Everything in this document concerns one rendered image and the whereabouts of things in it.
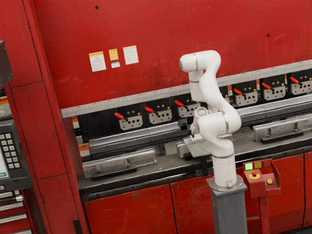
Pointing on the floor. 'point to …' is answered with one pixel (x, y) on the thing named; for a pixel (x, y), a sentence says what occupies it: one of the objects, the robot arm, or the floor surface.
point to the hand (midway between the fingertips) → (197, 134)
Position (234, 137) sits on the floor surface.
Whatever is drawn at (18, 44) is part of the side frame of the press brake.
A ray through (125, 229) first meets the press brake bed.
